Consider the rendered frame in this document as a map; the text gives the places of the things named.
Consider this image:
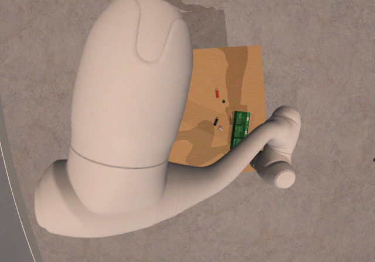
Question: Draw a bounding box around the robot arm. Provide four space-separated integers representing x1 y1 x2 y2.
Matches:
35 0 301 238

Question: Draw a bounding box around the green three-compartment bin rack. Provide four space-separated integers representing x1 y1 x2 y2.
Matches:
230 111 250 149

